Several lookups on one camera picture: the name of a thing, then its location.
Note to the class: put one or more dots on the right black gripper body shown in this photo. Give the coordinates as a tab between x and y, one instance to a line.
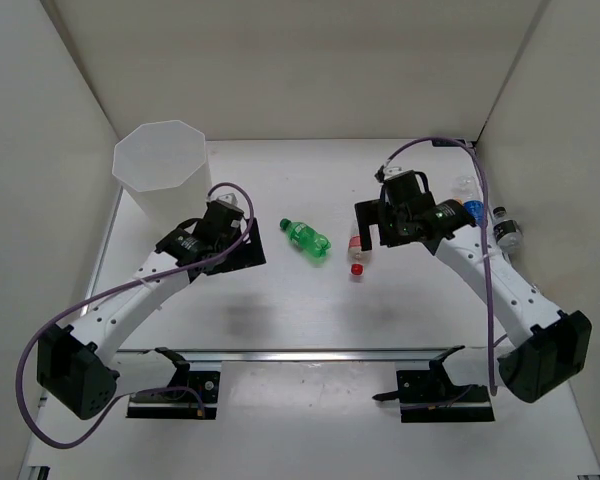
391	222

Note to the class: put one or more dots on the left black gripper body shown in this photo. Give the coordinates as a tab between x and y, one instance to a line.
247	254

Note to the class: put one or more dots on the green plastic bottle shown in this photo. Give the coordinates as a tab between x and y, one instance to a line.
312	244

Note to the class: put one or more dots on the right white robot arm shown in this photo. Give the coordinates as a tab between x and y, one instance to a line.
544	346

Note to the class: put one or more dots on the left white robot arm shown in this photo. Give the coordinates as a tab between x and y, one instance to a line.
78	363

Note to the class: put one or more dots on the white translucent octagonal bin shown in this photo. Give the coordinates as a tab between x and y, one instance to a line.
164	167

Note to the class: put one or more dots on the clear bottle red label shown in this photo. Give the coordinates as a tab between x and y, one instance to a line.
359	260

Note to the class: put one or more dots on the clear bottle blue label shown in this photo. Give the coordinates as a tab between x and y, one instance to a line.
467	191

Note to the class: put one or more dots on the clear bottle black label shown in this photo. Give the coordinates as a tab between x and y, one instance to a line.
506	231

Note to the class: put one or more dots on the aluminium rail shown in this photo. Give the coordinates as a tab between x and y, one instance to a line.
311	355

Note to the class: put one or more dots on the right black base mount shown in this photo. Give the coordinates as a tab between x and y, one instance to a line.
429	396

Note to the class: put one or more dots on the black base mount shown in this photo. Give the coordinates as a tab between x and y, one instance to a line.
429	396
191	394

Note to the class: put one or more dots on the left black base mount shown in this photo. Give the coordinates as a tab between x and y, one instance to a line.
191	394

